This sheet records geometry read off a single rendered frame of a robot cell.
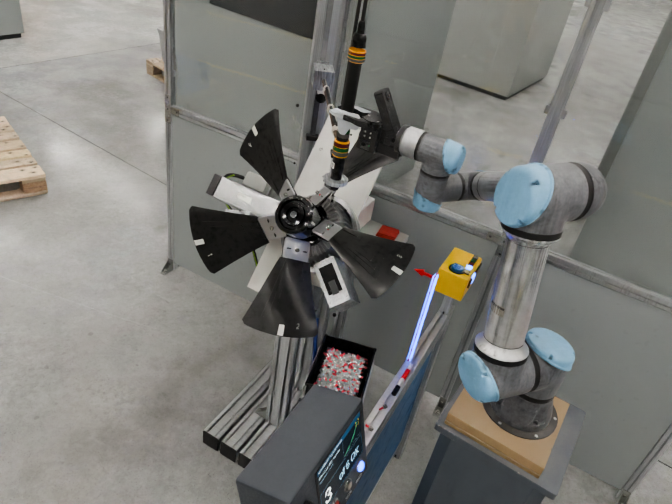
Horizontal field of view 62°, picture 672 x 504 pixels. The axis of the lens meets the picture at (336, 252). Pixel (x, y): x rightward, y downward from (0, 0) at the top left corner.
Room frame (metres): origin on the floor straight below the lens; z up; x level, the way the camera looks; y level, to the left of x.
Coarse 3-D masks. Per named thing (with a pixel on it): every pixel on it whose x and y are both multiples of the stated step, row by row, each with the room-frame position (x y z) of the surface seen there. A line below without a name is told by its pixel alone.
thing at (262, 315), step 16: (272, 272) 1.30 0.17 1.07; (288, 272) 1.32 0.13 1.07; (304, 272) 1.35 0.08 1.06; (272, 288) 1.28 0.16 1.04; (288, 288) 1.29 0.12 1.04; (304, 288) 1.32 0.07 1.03; (256, 304) 1.24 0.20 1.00; (272, 304) 1.25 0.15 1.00; (288, 304) 1.26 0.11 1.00; (304, 304) 1.29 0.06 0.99; (256, 320) 1.21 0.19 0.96; (272, 320) 1.22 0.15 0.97; (288, 320) 1.23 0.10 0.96; (304, 320) 1.25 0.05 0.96; (288, 336) 1.21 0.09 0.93; (304, 336) 1.22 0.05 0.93
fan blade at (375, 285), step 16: (336, 240) 1.36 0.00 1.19; (352, 240) 1.38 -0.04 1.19; (368, 240) 1.40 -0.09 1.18; (384, 240) 1.41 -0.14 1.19; (352, 256) 1.32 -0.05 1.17; (368, 256) 1.33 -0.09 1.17; (384, 256) 1.34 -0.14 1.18; (352, 272) 1.27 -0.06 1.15; (368, 272) 1.28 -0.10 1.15; (384, 272) 1.29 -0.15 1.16; (368, 288) 1.24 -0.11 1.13; (384, 288) 1.25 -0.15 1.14
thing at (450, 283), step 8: (456, 248) 1.63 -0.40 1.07; (448, 256) 1.57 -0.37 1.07; (456, 256) 1.58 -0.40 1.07; (464, 256) 1.59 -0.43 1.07; (472, 256) 1.59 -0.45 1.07; (448, 264) 1.52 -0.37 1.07; (464, 264) 1.54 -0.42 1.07; (440, 272) 1.49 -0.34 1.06; (448, 272) 1.48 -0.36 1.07; (456, 272) 1.48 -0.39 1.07; (472, 272) 1.50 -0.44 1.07; (440, 280) 1.48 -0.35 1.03; (448, 280) 1.47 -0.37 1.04; (456, 280) 1.46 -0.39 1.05; (464, 280) 1.45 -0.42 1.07; (440, 288) 1.48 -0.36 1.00; (448, 288) 1.47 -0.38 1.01; (456, 288) 1.46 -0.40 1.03; (464, 288) 1.45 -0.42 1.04; (456, 296) 1.46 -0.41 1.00
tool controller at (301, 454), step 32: (288, 416) 0.68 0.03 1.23; (320, 416) 0.68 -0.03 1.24; (352, 416) 0.69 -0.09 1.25; (288, 448) 0.61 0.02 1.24; (320, 448) 0.61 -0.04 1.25; (352, 448) 0.67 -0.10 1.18; (256, 480) 0.54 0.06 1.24; (288, 480) 0.54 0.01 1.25; (320, 480) 0.57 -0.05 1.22; (352, 480) 0.66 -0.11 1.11
